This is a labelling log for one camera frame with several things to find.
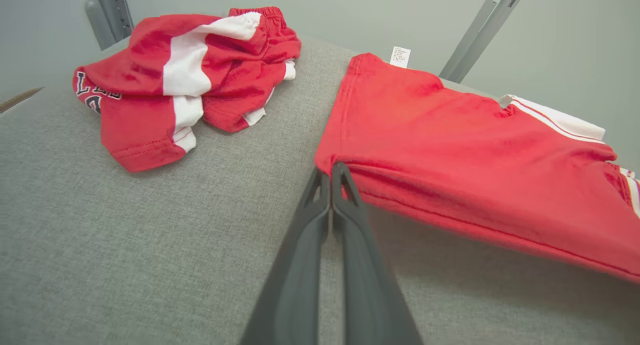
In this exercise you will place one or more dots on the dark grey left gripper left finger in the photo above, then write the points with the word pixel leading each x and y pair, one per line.
pixel 295 295

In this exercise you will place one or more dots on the red shorts with white stripes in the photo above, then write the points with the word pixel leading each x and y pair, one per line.
pixel 145 130

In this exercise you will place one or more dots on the grey double partition post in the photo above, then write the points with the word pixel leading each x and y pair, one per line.
pixel 480 32

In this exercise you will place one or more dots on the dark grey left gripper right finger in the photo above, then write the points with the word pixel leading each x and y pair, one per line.
pixel 370 305

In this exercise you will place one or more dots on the red jersey with striped trim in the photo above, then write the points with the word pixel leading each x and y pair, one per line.
pixel 450 155

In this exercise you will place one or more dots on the grey fabric sofa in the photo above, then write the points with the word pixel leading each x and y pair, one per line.
pixel 150 245

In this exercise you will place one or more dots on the grey metal stand frame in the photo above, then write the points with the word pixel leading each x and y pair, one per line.
pixel 107 15

